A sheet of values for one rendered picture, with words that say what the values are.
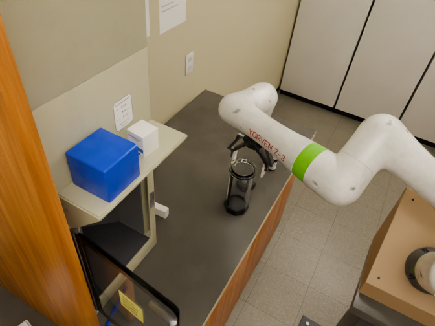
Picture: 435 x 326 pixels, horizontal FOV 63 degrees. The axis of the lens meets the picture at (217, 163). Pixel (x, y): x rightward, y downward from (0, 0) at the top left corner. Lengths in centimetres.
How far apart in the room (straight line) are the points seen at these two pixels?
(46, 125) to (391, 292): 115
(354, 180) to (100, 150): 62
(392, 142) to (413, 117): 288
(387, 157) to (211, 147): 96
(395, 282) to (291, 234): 140
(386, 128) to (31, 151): 80
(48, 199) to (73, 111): 19
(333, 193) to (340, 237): 184
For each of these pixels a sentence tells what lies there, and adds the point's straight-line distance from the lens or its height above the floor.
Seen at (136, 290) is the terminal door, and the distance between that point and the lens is 82.
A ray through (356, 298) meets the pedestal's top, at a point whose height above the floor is 94.
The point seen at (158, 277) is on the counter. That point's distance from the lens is 130.
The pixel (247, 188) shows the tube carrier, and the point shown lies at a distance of 137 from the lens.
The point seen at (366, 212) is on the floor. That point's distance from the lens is 306.
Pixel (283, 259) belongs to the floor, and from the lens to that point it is 254.
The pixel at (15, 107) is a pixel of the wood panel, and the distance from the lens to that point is 53.
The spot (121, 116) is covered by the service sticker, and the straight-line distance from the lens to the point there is 85.
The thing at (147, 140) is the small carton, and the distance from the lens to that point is 82.
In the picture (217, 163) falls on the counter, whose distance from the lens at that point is 167.
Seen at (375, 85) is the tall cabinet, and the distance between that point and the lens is 377.
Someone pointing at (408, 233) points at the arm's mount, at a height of 115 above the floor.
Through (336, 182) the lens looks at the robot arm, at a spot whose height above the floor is 145.
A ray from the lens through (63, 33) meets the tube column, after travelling 67.
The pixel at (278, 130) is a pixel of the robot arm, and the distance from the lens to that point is 107.
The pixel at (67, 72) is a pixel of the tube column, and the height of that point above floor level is 174.
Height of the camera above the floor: 208
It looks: 43 degrees down
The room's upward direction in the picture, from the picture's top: 7 degrees clockwise
